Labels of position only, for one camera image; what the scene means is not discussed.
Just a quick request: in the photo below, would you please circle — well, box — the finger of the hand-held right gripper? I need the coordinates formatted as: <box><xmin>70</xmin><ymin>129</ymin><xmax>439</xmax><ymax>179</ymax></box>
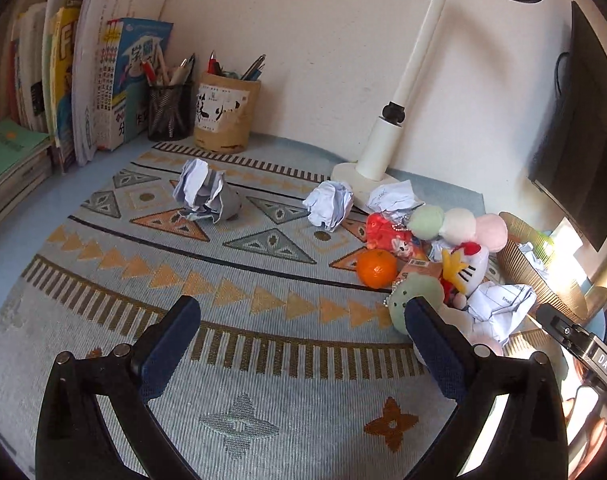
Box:
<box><xmin>536</xmin><ymin>302</ymin><xmax>591</xmax><ymax>356</ymax></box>

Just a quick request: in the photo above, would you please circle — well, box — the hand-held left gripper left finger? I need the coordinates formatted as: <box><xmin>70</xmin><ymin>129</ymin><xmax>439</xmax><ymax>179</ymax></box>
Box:
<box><xmin>36</xmin><ymin>295</ymin><xmax>204</xmax><ymax>480</ymax></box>

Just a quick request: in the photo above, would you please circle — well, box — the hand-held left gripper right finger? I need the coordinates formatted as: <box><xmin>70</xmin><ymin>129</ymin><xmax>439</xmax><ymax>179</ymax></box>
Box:
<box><xmin>403</xmin><ymin>296</ymin><xmax>569</xmax><ymax>480</ymax></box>

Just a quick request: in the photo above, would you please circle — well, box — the woven basket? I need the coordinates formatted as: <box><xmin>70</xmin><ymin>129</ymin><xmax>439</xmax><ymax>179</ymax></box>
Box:
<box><xmin>497</xmin><ymin>211</ymin><xmax>607</xmax><ymax>326</ymax></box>

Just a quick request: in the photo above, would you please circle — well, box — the dango plush toy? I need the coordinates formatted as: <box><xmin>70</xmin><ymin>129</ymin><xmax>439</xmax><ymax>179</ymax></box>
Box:
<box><xmin>407</xmin><ymin>205</ymin><xmax>509</xmax><ymax>252</ymax></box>

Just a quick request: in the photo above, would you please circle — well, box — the red plush toy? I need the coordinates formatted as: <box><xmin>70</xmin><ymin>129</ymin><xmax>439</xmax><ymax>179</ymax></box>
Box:
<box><xmin>366</xmin><ymin>211</ymin><xmax>427</xmax><ymax>261</ymax></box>

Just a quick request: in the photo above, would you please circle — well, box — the bluish white paper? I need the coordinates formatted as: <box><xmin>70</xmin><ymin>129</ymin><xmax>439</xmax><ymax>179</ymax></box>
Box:
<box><xmin>302</xmin><ymin>180</ymin><xmax>355</xmax><ymax>232</ymax></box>

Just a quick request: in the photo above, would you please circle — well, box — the person's right hand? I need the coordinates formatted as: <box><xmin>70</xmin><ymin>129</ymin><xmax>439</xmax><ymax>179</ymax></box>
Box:
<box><xmin>563</xmin><ymin>387</ymin><xmax>607</xmax><ymax>466</ymax></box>

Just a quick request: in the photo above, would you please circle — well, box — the crumpled printed paper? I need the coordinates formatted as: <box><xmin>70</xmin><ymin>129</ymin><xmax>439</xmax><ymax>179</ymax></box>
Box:
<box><xmin>467</xmin><ymin>281</ymin><xmax>538</xmax><ymax>347</ymax></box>

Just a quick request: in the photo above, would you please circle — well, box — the small crumpled paper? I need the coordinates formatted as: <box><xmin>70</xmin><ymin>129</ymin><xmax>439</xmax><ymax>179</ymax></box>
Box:
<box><xmin>516</xmin><ymin>241</ymin><xmax>551</xmax><ymax>281</ymax></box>

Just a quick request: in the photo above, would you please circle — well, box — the small orange box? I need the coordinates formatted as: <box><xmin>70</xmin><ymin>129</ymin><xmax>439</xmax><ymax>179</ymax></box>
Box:
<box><xmin>396</xmin><ymin>259</ymin><xmax>444</xmax><ymax>291</ymax></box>

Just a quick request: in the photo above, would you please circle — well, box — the white cat plush toy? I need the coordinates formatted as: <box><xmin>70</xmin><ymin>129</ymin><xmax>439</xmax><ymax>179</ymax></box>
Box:
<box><xmin>441</xmin><ymin>240</ymin><xmax>490</xmax><ymax>307</ymax></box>

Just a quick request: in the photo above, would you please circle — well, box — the green plastic toy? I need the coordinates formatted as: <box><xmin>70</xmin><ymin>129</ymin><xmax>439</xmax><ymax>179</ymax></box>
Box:
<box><xmin>531</xmin><ymin>227</ymin><xmax>557</xmax><ymax>261</ymax></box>

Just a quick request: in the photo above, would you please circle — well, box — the orange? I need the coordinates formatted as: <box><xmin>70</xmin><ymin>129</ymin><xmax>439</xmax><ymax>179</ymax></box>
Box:
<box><xmin>357</xmin><ymin>249</ymin><xmax>399</xmax><ymax>289</ymax></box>

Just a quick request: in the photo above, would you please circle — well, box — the blue patterned table mat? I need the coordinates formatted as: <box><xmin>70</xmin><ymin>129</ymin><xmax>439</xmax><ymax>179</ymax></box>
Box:
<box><xmin>0</xmin><ymin>132</ymin><xmax>604</xmax><ymax>480</ymax></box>

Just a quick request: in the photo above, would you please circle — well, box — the crumpled paper with handwriting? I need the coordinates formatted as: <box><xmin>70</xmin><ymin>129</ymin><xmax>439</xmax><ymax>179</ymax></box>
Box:
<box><xmin>367</xmin><ymin>180</ymin><xmax>427</xmax><ymax>221</ymax></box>

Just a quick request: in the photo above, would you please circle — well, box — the grey white crumpled paper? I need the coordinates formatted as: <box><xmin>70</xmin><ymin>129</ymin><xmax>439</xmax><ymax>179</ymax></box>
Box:
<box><xmin>172</xmin><ymin>158</ymin><xmax>242</xmax><ymax>223</ymax></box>

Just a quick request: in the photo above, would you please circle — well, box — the black monitor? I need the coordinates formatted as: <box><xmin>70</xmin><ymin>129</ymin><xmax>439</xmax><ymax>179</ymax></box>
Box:
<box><xmin>527</xmin><ymin>0</ymin><xmax>607</xmax><ymax>253</ymax></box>

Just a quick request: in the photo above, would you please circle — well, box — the pile of flat books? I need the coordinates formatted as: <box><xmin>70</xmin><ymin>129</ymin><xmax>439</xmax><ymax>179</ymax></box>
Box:
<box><xmin>0</xmin><ymin>147</ymin><xmax>54</xmax><ymax>235</ymax></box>

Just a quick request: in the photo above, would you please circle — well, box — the black mesh pen holder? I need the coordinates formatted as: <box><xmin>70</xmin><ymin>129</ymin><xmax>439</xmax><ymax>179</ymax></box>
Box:
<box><xmin>147</xmin><ymin>82</ymin><xmax>194</xmax><ymax>142</ymax></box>

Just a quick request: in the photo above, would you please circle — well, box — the brown paper pen holder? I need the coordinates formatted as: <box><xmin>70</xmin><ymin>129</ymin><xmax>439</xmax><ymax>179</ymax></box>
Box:
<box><xmin>193</xmin><ymin>71</ymin><xmax>261</xmax><ymax>154</ymax></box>

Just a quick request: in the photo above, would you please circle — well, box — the green cover book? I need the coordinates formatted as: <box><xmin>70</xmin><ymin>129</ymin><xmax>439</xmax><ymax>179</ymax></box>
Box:
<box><xmin>0</xmin><ymin>119</ymin><xmax>52</xmax><ymax>192</ymax></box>

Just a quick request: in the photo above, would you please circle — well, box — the yellow book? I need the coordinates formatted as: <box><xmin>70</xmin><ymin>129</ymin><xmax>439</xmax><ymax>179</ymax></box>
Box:
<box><xmin>50</xmin><ymin>6</ymin><xmax>86</xmax><ymax>173</ymax></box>

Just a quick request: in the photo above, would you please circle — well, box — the blue boxed book set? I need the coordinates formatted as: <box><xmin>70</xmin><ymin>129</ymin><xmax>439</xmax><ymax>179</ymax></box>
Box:
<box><xmin>94</xmin><ymin>17</ymin><xmax>175</xmax><ymax>152</ymax></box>

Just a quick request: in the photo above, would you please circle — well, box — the silver grey pen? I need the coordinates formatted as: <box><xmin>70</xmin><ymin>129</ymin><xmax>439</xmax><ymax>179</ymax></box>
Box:
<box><xmin>169</xmin><ymin>54</ymin><xmax>198</xmax><ymax>86</ymax></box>

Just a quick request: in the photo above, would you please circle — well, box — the beige pencil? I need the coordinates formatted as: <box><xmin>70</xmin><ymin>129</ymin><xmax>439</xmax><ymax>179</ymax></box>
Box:
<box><xmin>154</xmin><ymin>44</ymin><xmax>170</xmax><ymax>86</ymax></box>

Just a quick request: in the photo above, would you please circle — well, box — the white desk lamp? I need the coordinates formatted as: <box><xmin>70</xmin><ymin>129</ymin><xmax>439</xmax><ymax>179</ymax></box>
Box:
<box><xmin>330</xmin><ymin>0</ymin><xmax>547</xmax><ymax>196</ymax></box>

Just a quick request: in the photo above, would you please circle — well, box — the black silver pen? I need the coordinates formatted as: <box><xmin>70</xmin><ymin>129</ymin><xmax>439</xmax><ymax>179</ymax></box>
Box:
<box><xmin>239</xmin><ymin>53</ymin><xmax>267</xmax><ymax>82</ymax></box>

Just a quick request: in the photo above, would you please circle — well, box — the row of standing books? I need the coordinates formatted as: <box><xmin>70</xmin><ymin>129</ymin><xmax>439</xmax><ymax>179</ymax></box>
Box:
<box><xmin>7</xmin><ymin>2</ymin><xmax>53</xmax><ymax>135</ymax></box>

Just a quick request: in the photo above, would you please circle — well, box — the green plush keychain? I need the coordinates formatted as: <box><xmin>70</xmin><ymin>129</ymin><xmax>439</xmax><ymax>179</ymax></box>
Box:
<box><xmin>386</xmin><ymin>275</ymin><xmax>447</xmax><ymax>336</ymax></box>

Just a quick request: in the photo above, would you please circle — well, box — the black monitor cable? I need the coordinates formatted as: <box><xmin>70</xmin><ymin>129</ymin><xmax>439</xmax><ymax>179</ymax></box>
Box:
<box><xmin>555</xmin><ymin>51</ymin><xmax>574</xmax><ymax>97</ymax></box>

